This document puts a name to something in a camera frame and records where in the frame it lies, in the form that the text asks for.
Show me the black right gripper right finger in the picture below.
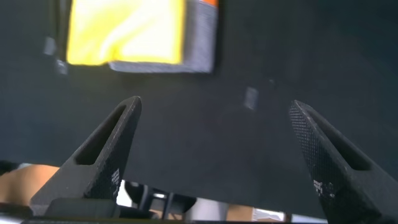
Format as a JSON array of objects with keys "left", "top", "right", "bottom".
[{"left": 288, "top": 100, "right": 398, "bottom": 224}]

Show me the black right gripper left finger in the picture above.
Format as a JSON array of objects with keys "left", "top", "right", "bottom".
[{"left": 29, "top": 96, "right": 142, "bottom": 217}]

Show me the yellow microfibre towel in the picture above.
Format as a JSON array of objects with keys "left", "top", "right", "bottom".
[{"left": 65, "top": 0, "right": 187, "bottom": 67}]

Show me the grey towel with orange marks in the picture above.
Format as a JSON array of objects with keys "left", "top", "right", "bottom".
[{"left": 108, "top": 0, "right": 219, "bottom": 75}]

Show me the grey tape marker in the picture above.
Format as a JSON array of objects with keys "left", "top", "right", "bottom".
[
  {"left": 55, "top": 59, "right": 68, "bottom": 76},
  {"left": 43, "top": 36, "right": 57, "bottom": 57},
  {"left": 243, "top": 86, "right": 259, "bottom": 111}
]

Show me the black metal frame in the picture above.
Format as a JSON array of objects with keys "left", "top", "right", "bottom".
[{"left": 124, "top": 180, "right": 198, "bottom": 219}]

